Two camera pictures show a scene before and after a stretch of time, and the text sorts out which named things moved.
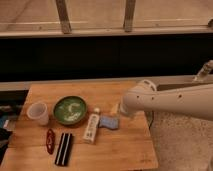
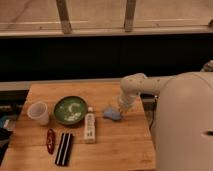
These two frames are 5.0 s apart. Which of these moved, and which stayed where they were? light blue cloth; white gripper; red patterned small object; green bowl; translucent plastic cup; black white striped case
Moved: white gripper; light blue cloth
Stayed: red patterned small object; black white striped case; green bowl; translucent plastic cup
